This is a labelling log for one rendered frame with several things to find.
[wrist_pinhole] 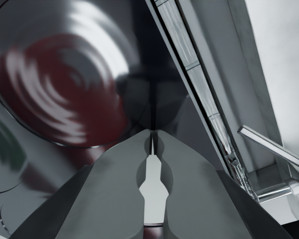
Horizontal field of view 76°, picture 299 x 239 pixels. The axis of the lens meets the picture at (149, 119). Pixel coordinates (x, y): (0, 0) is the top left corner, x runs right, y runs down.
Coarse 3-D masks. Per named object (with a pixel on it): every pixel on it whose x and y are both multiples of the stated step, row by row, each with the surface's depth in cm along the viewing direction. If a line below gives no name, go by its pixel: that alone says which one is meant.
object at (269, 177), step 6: (264, 168) 25; (270, 168) 25; (276, 168) 24; (252, 174) 25; (258, 174) 25; (264, 174) 25; (270, 174) 24; (276, 174) 24; (252, 180) 25; (258, 180) 24; (264, 180) 24; (270, 180) 24; (276, 180) 23; (258, 186) 24; (264, 186) 23; (270, 186) 23
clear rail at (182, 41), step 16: (160, 0) 10; (176, 0) 10; (160, 16) 10; (176, 16) 10; (176, 48) 11; (192, 48) 11; (192, 64) 11; (192, 80) 12; (208, 80) 12; (208, 96) 12; (208, 112) 13; (208, 128) 14; (224, 128) 13; (224, 144) 14; (224, 160) 15; (240, 160) 15; (240, 176) 15
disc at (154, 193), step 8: (152, 144) 14; (104, 152) 15; (152, 152) 14; (152, 160) 15; (152, 168) 15; (160, 168) 15; (152, 176) 16; (144, 184) 16; (152, 184) 16; (160, 184) 16; (144, 192) 17; (152, 192) 17; (160, 192) 17; (152, 200) 17; (160, 200) 17; (152, 208) 18; (160, 208) 18; (144, 216) 18; (152, 216) 18; (160, 216) 18
